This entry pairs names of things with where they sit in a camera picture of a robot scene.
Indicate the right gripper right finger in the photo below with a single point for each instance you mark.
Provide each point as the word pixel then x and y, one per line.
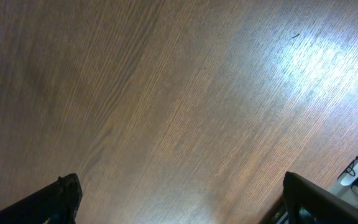
pixel 306 202

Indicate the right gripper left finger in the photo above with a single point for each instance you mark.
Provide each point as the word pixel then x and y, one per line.
pixel 56 203

